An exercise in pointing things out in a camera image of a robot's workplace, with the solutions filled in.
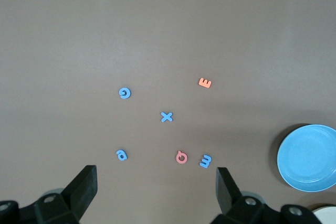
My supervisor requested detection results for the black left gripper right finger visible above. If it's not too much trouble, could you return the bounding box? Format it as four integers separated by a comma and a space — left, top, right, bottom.
216, 167, 326, 224

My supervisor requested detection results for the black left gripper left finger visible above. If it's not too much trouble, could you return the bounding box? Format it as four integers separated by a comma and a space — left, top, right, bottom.
0, 165, 98, 224

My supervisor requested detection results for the blue foam letter E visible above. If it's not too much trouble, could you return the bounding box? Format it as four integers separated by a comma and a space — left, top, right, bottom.
198, 154, 213, 169

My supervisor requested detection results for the blue foam letter X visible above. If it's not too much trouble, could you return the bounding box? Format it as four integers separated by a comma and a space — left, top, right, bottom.
160, 111, 174, 123

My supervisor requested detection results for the blue foam letter G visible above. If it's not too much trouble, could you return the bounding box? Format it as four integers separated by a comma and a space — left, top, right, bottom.
119, 87, 132, 100

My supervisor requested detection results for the pink foam letter Q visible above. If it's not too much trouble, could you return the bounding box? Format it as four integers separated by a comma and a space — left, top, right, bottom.
175, 150, 188, 164

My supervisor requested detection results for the blue plate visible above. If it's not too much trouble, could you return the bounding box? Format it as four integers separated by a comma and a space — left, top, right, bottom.
277, 124, 336, 193

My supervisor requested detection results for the beige plate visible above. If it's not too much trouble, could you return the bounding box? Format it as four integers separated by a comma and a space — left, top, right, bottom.
312, 205, 336, 224

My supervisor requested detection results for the orange foam letter E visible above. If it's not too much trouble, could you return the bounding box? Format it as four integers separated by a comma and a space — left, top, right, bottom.
197, 77, 213, 89

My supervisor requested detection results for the brown table cover sheet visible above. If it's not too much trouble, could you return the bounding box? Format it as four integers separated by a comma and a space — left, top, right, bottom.
0, 0, 336, 224

